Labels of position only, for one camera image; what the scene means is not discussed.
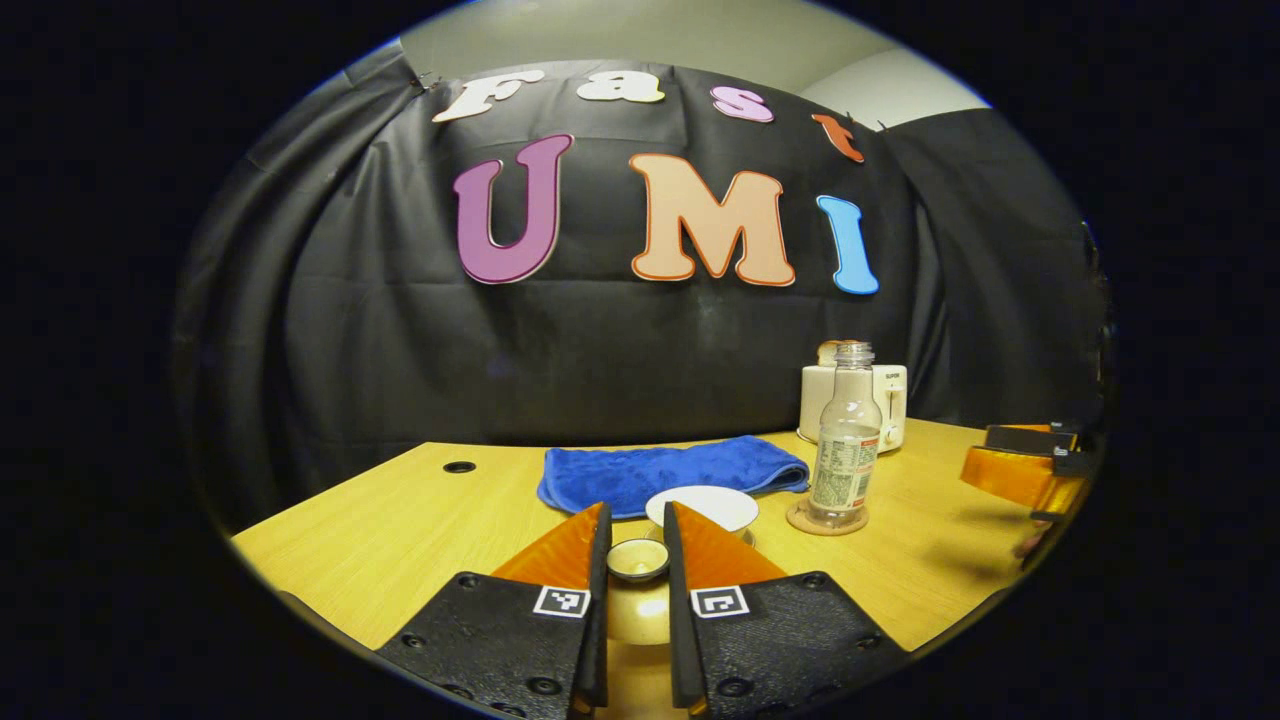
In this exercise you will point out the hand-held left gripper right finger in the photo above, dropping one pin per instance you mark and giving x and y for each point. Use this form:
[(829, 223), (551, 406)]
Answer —
[(680, 640)]

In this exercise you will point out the blue towel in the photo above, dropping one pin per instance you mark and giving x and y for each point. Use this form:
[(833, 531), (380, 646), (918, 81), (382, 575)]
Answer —
[(660, 470)]

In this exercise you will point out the white toaster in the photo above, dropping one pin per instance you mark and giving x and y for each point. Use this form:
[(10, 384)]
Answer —
[(893, 400)]

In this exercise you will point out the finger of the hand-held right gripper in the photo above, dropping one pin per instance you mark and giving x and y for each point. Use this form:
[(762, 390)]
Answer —
[(1020, 478), (1030, 438)]

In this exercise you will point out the clear water bottle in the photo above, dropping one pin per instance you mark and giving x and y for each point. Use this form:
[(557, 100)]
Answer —
[(845, 460)]

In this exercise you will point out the round wooden coaster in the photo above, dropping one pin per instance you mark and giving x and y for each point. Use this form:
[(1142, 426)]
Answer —
[(800, 522)]

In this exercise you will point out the yellow teacup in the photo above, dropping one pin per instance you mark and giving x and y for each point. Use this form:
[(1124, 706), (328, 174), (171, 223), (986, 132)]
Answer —
[(705, 508)]

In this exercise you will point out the toast slice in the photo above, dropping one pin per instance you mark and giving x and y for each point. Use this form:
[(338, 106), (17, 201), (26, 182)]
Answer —
[(828, 352)]

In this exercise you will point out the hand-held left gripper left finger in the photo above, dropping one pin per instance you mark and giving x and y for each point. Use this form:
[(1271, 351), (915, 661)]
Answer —
[(600, 620)]

